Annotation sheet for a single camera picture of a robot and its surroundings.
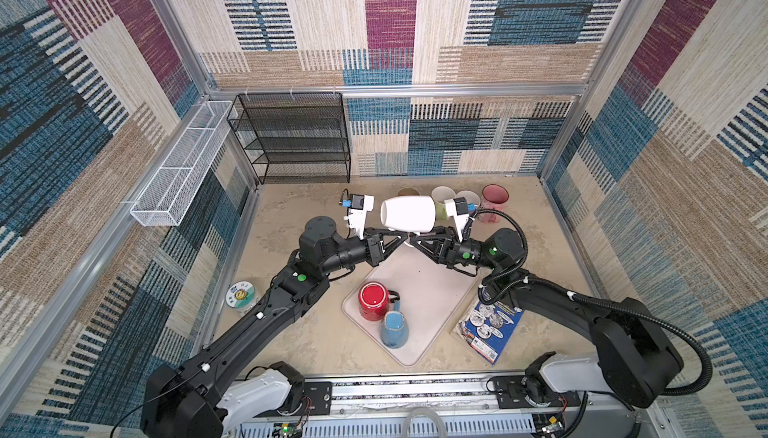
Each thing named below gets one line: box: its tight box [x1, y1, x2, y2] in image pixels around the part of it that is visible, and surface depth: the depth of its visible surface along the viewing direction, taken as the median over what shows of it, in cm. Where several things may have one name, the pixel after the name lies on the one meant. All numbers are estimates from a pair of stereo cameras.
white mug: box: [380, 196, 436, 233], surface depth 65 cm
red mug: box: [358, 281, 400, 322], surface depth 83 cm
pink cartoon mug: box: [477, 183, 509, 223], surface depth 102 cm
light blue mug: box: [380, 301, 410, 349], surface depth 79 cm
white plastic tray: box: [342, 242, 479, 366], surface depth 88 cm
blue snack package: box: [459, 300, 525, 366], surface depth 83 cm
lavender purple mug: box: [455, 190, 481, 208], surface depth 107 cm
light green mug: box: [431, 185, 456, 221], surface depth 105 cm
